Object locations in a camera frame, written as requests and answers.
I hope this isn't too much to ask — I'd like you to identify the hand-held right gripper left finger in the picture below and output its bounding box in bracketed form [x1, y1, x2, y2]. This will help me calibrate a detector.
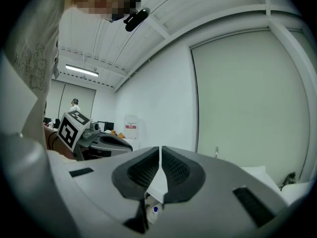
[64, 146, 160, 238]

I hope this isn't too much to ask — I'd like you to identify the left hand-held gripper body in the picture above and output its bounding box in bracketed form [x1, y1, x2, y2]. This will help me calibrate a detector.
[56, 110, 103, 161]

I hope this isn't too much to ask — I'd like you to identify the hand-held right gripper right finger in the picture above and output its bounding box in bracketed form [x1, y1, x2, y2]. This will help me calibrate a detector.
[150, 145, 290, 238]

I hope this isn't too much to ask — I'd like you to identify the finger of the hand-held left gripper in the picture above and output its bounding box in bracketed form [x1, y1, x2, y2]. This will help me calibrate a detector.
[85, 132, 134, 160]

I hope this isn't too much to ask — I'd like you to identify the person's left forearm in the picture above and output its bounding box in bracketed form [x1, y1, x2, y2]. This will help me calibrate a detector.
[43, 126, 76, 160]

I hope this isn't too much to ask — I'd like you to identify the black computer monitor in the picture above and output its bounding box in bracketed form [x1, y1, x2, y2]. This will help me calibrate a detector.
[97, 120, 115, 132]

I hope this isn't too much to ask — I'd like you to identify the white sign with red label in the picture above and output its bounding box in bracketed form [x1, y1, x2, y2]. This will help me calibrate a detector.
[123, 114, 141, 141]

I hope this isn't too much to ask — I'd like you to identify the small white bottle blue cap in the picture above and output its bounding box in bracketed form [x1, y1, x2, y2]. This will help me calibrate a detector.
[148, 206, 160, 224]

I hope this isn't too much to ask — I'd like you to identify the long ceiling lamp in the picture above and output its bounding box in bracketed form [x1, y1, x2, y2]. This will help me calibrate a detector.
[65, 63, 100, 78]

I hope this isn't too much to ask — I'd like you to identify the small dark plant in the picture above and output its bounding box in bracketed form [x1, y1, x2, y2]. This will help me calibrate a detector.
[280, 171, 297, 186]

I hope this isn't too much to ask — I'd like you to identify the person's white printed shirt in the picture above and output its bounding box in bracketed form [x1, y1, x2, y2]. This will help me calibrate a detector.
[0, 0, 75, 158]

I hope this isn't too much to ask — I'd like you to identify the white cushion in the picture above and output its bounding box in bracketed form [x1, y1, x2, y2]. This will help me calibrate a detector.
[281, 180, 313, 206]

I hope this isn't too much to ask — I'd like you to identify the large white roller blind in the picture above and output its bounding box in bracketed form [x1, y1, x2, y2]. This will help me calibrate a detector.
[190, 28, 311, 183]

